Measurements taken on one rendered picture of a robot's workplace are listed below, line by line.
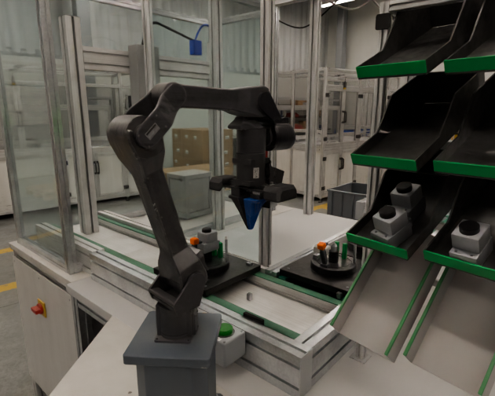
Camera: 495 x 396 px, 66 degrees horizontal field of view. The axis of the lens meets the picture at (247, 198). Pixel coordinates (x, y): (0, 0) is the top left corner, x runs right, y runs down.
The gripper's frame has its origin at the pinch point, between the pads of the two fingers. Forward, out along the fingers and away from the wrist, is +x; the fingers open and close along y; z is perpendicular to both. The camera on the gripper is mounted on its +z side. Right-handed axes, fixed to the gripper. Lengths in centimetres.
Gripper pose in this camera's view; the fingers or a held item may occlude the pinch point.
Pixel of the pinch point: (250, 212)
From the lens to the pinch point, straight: 77.5
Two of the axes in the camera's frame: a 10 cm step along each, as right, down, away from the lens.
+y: -7.5, -1.5, 6.5
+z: 6.6, -1.5, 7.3
